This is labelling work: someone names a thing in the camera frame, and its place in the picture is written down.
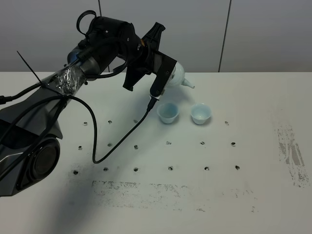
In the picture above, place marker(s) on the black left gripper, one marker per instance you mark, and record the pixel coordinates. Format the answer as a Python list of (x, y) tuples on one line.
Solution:
[(143, 58)]

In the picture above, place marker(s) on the pale blue porcelain teapot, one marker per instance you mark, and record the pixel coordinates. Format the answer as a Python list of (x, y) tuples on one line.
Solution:
[(177, 77)]

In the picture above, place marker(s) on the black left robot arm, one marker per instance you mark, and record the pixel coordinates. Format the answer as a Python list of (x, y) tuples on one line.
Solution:
[(29, 129)]

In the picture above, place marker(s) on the left pale blue teacup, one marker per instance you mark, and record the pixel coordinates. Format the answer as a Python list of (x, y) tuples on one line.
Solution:
[(167, 112)]

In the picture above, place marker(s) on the pale blue teacup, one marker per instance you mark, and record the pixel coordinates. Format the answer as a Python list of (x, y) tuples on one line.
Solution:
[(200, 113), (167, 112)]

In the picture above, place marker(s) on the right pale blue teacup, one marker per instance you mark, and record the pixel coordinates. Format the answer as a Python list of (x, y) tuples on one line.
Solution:
[(200, 113)]

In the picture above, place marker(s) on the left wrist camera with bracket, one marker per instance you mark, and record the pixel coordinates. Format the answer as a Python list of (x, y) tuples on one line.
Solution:
[(163, 67)]

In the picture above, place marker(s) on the black cable tie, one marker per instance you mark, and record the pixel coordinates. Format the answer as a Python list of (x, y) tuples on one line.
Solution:
[(29, 68)]

